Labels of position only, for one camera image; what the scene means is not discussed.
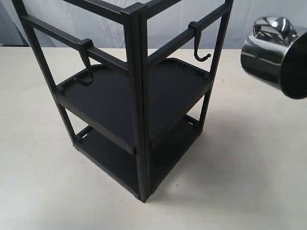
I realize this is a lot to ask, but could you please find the stainless steel mug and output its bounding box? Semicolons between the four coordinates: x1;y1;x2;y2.
240;16;307;100

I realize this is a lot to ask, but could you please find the white backdrop cloth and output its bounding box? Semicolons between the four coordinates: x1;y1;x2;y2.
0;0;307;49

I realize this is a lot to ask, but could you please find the black hook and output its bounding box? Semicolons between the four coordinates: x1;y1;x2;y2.
189;21;211;62
74;38;94;87

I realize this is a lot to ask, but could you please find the black two-tier shelf rack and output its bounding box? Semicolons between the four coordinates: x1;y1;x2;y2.
13;0;233;202

